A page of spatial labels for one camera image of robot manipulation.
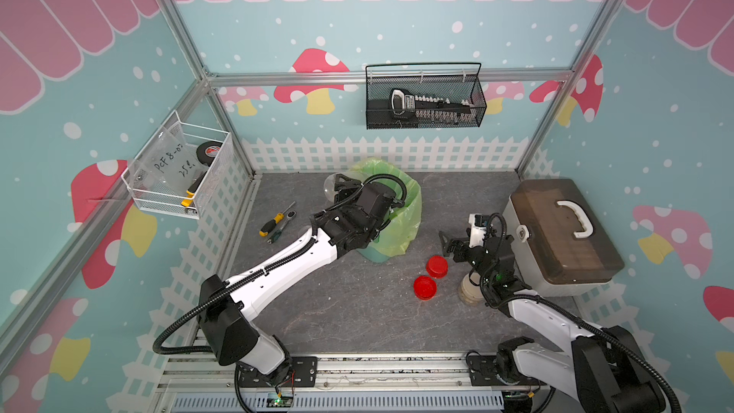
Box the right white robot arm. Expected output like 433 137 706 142
439 212 682 412

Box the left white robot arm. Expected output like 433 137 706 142
152 173 408 386

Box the beige lid jar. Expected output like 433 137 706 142
458 272 485 306

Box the green bag trash bin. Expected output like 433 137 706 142
346 158 422 264

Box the brown lid storage box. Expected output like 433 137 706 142
503 179 624 298

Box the socket set in basket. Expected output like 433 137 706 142
389 89 476 124

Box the black tape roll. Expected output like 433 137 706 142
196 141 223 166

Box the yellow black tool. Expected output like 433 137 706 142
181 174 205 208

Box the clear plastic bag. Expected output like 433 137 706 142
127 124 206 208

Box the yellow handle screwdriver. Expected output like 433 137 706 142
259 203 296 237

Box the black mesh wall basket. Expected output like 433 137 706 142
364 62 487 129

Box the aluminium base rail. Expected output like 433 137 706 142
149 350 581 412

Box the white wire wall basket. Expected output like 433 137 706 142
122 112 234 219

